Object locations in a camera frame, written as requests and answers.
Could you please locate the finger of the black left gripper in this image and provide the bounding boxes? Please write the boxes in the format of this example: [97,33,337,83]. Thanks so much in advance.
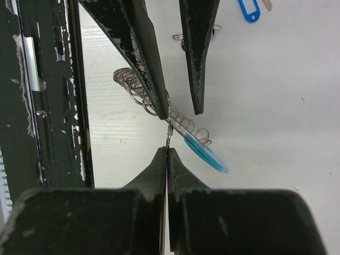
[79,1,168,119]
[179,0,220,115]

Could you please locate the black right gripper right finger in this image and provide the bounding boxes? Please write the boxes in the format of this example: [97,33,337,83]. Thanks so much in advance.
[167,148,327,254]

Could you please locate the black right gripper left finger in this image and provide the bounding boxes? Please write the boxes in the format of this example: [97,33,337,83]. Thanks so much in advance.
[1,147,166,254]

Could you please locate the key with blue tag upper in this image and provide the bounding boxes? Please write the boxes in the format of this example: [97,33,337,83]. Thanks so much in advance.
[238,0,273,23]

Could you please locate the black metal base rail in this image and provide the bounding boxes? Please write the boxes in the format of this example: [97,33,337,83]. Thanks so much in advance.
[1,1,94,202]

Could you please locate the white slotted cable duct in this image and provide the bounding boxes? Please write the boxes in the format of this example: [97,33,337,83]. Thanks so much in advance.
[0,152,13,223]

